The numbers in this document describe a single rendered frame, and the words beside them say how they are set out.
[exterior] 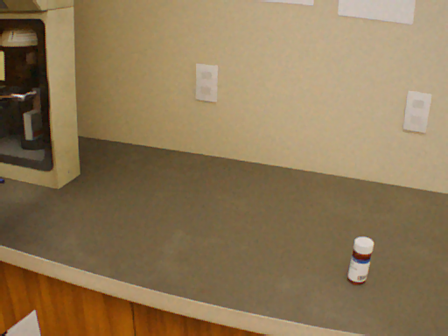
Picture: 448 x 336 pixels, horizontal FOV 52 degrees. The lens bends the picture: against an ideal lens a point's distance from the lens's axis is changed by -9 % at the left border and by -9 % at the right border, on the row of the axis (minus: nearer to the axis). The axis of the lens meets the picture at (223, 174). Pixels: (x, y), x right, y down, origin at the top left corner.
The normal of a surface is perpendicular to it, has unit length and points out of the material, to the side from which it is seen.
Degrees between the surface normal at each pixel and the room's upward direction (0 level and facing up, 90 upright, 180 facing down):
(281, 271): 0
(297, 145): 90
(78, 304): 90
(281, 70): 90
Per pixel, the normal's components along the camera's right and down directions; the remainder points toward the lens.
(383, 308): 0.04, -0.92
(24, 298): -0.31, 0.36
